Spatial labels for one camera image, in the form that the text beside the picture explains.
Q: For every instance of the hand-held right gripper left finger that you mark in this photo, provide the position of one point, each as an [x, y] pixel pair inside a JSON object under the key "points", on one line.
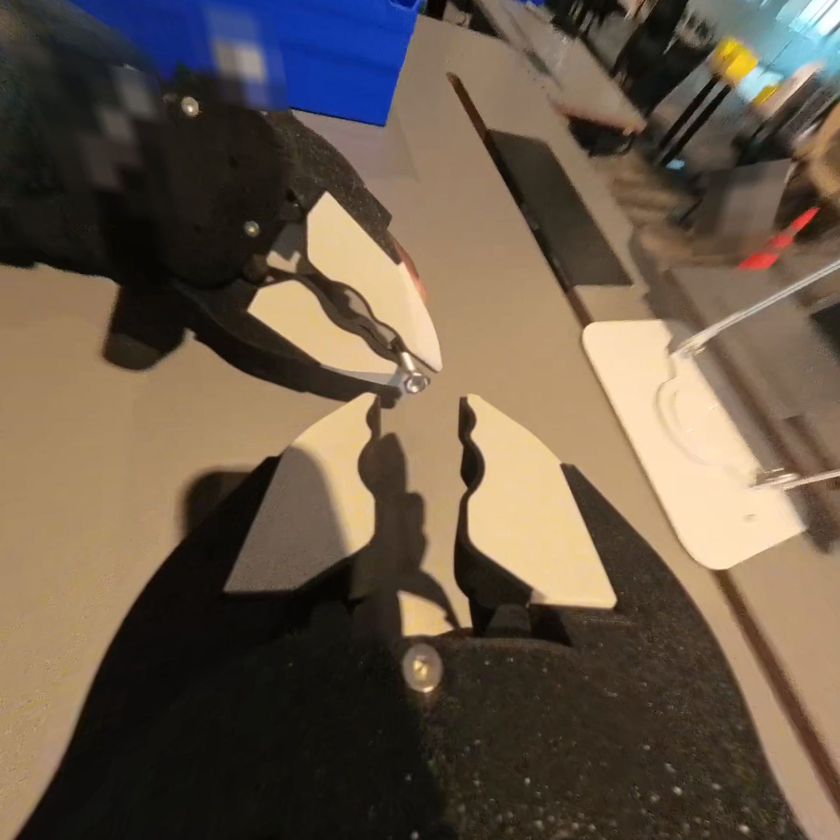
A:
{"points": [[308, 499]]}

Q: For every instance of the person's left hand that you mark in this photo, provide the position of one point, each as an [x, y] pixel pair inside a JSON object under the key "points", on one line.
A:
{"points": [[417, 279]]}

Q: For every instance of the blue plastic bin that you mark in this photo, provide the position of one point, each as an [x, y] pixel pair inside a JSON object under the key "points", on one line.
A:
{"points": [[328, 59]]}

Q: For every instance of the silver threaded bolt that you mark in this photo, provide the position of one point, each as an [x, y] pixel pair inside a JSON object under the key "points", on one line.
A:
{"points": [[405, 362]]}

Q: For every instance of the white stand rod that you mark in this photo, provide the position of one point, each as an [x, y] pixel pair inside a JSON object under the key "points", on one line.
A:
{"points": [[754, 308], [800, 478]]}

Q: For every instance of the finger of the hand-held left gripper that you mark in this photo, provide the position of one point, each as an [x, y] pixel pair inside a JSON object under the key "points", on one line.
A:
{"points": [[367, 262], [308, 321]]}

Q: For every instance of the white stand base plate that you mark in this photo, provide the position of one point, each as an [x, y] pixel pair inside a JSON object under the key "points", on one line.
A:
{"points": [[630, 394]]}

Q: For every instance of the red striped cone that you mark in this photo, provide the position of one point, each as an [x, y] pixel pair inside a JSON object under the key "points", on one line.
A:
{"points": [[774, 246]]}

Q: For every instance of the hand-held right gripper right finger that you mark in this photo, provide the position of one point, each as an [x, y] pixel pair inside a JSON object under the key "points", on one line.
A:
{"points": [[525, 512]]}

